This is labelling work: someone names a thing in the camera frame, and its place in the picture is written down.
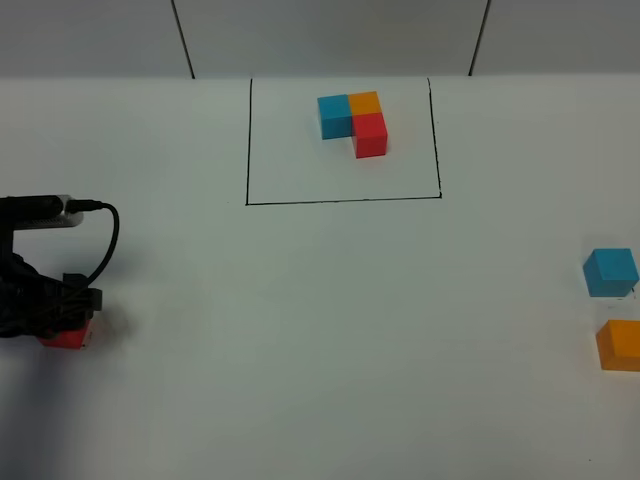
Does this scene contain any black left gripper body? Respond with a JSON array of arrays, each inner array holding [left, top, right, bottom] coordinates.
[[1, 227, 75, 339]]

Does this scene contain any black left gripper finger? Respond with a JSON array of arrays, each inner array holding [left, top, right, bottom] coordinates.
[[62, 273, 103, 330]]

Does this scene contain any template blue cube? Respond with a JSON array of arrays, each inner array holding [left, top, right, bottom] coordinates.
[[317, 94, 353, 140]]

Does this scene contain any template red cube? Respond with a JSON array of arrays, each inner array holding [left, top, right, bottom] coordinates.
[[352, 112, 388, 159]]

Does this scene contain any template orange cube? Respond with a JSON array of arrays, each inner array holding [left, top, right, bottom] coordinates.
[[347, 91, 382, 116]]

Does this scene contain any loose blue cube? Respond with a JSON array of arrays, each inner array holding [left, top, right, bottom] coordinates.
[[583, 248, 639, 298]]

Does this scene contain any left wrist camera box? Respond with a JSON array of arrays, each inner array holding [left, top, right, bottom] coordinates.
[[1, 195, 84, 231]]

